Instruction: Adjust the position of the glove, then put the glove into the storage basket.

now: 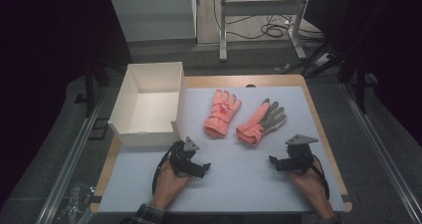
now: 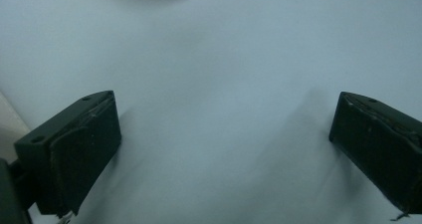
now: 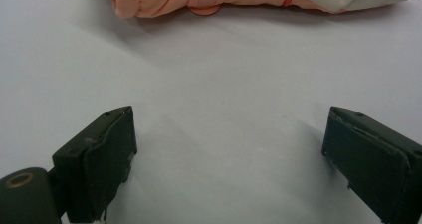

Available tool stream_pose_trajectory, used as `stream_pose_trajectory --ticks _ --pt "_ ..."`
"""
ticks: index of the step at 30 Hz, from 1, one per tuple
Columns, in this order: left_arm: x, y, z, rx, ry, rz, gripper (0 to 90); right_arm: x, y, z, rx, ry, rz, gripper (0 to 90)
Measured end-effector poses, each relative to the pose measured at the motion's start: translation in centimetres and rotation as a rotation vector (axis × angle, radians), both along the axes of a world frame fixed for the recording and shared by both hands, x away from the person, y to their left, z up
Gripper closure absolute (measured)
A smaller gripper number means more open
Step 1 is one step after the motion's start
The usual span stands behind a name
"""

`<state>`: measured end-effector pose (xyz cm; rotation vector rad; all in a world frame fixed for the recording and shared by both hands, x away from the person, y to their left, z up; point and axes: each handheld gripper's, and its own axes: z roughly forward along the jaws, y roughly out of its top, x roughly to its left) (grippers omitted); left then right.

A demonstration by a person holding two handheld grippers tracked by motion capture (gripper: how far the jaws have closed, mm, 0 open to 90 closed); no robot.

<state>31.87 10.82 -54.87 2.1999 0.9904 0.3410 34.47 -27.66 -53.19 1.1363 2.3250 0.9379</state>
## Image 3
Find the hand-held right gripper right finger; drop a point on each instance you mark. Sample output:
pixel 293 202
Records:
pixel 375 157

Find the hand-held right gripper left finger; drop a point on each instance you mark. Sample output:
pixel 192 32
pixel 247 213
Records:
pixel 99 157

